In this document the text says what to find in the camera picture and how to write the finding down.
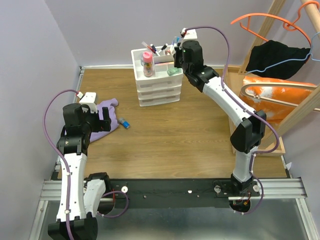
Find blue cap white pen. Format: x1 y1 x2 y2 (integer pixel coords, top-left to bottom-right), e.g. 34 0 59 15
170 36 177 54

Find green stapler remover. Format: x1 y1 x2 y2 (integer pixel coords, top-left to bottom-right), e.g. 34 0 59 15
167 68 181 77

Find black cap white marker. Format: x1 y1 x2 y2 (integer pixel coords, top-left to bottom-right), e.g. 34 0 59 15
159 43 169 53

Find orange pink highlighter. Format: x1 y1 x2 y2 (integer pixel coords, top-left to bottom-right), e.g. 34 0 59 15
155 62 168 66

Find blue cap white marker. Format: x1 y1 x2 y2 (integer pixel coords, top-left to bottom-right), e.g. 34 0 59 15
150 44 160 56

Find white plastic drawer organizer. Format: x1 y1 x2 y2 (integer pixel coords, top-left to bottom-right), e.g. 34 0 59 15
131 48 183 107

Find pink cap pencil tube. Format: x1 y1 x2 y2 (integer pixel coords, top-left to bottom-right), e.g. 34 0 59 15
142 51 154 77

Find orange red pen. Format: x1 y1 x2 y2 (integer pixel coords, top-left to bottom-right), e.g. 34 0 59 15
141 41 156 54

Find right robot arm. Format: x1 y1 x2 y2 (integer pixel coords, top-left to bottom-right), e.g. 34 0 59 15
173 40 266 196

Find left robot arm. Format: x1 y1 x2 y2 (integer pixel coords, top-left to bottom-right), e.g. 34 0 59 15
47 103 112 240

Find purple cloth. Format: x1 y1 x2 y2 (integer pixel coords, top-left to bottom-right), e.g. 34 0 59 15
90 98 119 143

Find wooden hanger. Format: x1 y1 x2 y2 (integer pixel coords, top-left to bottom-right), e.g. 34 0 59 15
240 82 320 113

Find black garment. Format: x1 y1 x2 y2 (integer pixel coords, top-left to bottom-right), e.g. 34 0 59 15
244 39 312 80

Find orange white tie-dye garment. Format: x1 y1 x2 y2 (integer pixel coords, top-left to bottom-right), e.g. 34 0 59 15
239 76 317 124

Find orange plastic hanger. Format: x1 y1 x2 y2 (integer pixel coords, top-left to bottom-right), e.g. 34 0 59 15
230 0 320 48

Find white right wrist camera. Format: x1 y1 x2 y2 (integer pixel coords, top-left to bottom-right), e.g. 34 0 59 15
178 28 198 44

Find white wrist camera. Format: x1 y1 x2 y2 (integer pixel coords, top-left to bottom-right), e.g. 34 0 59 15
76 91 98 114
178 28 198 44

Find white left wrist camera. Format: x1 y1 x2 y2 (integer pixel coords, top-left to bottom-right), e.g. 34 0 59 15
76 91 98 114

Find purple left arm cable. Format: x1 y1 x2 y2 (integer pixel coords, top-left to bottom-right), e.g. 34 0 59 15
42 89 130 240

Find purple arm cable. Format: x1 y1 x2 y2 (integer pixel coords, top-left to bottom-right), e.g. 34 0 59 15
186 26 280 216
42 89 130 240

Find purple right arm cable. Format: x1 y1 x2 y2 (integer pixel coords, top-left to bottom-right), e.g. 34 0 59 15
186 26 280 216

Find light blue wire hanger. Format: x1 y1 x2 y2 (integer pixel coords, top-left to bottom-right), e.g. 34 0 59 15
248 31 320 75

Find wooden clothes rack frame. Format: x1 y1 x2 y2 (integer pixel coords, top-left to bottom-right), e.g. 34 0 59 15
239 6 320 150

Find aluminium frame rail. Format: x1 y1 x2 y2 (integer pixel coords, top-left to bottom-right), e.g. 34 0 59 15
29 173 320 240

